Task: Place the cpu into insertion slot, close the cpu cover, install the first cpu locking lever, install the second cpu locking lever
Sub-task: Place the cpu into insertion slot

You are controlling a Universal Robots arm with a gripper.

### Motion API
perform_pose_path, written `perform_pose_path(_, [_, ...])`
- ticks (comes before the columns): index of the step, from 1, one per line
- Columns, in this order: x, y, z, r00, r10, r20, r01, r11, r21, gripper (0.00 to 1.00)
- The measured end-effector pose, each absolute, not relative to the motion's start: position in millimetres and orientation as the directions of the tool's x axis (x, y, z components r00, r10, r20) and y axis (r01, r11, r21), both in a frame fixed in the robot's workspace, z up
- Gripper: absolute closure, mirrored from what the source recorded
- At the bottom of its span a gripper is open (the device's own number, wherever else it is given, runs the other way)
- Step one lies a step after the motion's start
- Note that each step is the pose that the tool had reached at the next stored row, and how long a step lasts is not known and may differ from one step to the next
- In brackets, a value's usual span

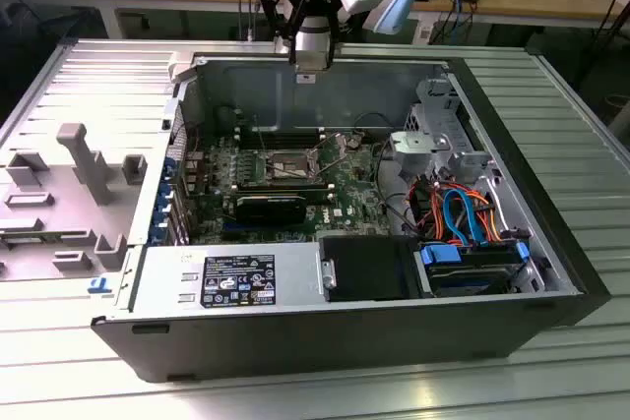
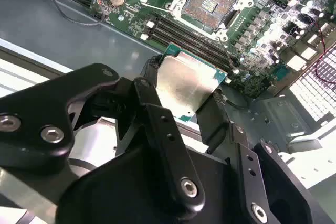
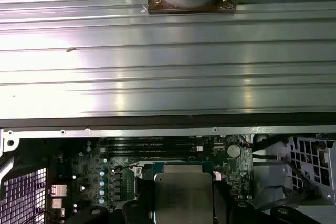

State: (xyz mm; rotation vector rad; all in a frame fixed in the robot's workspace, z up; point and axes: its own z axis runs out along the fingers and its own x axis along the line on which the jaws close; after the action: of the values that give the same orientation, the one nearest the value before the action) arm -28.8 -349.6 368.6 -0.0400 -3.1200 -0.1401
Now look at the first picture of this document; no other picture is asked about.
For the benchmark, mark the hard disk in blue carrier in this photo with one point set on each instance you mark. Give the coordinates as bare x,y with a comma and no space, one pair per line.
467,275

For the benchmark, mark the silver power supply box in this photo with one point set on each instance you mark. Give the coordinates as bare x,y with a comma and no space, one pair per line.
157,277

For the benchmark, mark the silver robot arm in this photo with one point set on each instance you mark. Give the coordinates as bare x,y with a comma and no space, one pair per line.
315,35

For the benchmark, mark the silver metal drive cage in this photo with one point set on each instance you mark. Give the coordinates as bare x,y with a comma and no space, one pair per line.
418,144

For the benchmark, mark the black PC case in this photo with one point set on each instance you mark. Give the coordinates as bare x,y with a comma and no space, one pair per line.
295,341

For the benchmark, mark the blue slot retainer clip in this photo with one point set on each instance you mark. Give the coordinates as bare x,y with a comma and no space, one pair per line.
170,165
155,238
159,218
165,196

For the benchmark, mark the black graphics card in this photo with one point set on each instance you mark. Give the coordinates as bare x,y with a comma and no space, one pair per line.
268,211

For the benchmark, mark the green motherboard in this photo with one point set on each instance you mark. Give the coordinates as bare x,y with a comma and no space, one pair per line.
344,203

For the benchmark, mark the CPU socket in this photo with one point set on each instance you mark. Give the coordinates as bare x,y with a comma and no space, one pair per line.
285,166

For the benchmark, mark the grey parts rack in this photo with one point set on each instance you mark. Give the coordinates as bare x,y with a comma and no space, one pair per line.
88,169

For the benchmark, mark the silver CPU plate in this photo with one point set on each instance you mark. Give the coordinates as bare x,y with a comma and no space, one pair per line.
311,68

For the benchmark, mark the small blue plastic clip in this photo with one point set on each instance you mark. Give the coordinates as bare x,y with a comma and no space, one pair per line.
98,284

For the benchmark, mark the pale grey case latch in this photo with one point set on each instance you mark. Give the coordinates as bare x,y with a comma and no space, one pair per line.
179,66

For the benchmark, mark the green RAM stick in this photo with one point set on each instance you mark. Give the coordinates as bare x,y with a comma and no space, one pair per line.
22,241

